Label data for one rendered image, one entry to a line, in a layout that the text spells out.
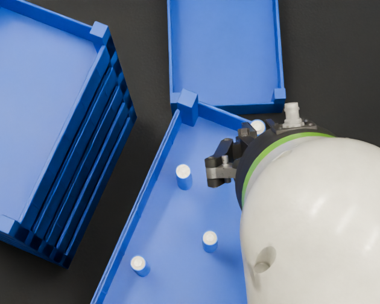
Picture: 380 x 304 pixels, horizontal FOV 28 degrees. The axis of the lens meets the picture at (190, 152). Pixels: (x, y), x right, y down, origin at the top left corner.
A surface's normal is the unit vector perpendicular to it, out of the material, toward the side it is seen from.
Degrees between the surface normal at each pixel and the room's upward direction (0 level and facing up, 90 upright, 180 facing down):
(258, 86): 0
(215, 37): 0
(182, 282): 0
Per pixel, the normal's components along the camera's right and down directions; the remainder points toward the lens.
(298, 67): -0.03, -0.25
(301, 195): -0.50, -0.45
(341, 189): -0.13, -0.49
